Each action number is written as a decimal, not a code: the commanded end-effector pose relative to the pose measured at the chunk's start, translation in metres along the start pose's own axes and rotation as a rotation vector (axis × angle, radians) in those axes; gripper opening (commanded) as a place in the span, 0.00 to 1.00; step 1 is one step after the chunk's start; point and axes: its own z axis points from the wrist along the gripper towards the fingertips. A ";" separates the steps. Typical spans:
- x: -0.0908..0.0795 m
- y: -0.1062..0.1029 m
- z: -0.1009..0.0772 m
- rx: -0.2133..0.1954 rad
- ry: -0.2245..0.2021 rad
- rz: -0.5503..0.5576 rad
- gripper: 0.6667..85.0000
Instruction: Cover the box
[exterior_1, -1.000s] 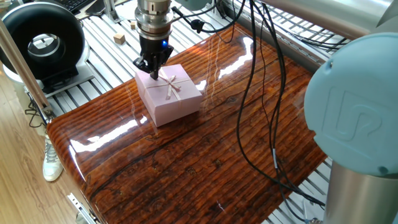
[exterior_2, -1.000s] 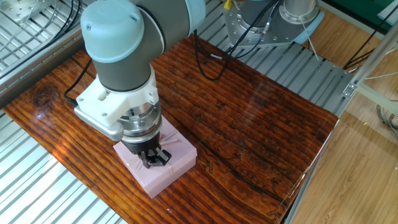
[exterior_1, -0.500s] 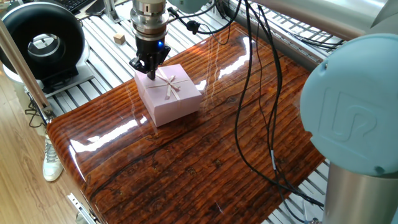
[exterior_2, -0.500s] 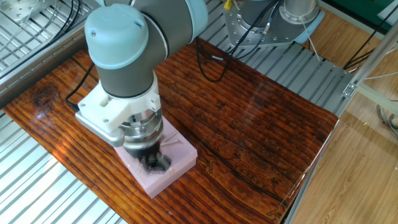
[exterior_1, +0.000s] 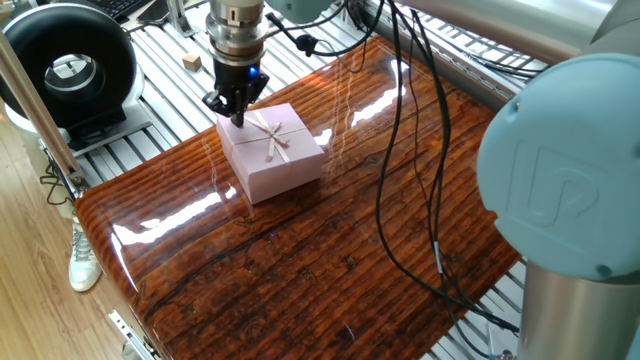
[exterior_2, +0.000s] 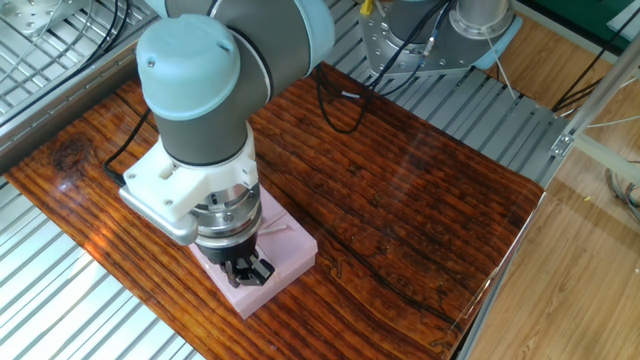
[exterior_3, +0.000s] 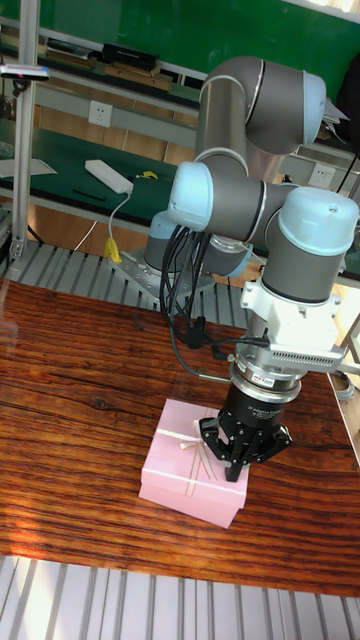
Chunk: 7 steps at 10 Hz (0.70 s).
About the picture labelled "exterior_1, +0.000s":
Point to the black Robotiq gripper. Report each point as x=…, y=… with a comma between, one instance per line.
x=240, y=75

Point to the pink ribboned box lid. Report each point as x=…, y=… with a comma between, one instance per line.
x=272, y=150

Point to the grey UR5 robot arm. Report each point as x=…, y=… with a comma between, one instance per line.
x=560, y=165

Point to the small wooden cube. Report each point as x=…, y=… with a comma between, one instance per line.
x=192, y=62

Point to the small aluminium stand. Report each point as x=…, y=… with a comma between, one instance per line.
x=179, y=17

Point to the black keyboard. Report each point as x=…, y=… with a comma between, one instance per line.
x=117, y=7

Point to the wood grain table mat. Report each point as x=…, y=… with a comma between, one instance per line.
x=300, y=250

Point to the white sneaker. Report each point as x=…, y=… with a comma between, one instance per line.
x=83, y=260

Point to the slanted aluminium frame post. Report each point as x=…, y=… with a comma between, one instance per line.
x=40, y=120

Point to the grey aluminium frame rail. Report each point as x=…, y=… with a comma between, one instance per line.
x=450, y=70

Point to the metal drawer slide bracket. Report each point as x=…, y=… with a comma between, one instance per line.
x=132, y=335

